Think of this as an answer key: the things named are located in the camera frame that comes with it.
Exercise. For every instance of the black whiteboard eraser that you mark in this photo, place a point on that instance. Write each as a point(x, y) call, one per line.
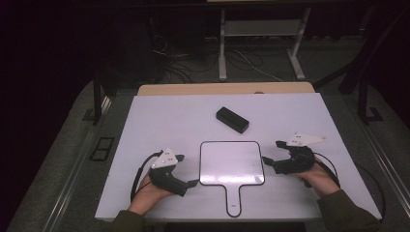
point(232, 120)

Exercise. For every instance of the white metal stand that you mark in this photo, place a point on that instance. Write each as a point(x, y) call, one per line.
point(262, 28)

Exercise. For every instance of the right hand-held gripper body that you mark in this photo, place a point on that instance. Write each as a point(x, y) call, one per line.
point(295, 162)

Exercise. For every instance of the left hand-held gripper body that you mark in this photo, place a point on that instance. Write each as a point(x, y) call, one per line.
point(164, 180)

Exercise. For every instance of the black metal stand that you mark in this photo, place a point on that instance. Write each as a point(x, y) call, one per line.
point(96, 103)
point(363, 96)

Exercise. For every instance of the metal floor rail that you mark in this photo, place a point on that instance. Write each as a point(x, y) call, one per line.
point(69, 180)
point(386, 164)

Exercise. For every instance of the person's right hand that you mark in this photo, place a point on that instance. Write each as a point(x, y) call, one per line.
point(319, 179)

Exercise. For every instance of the person's left hand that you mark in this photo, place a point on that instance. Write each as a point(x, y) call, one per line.
point(148, 197)

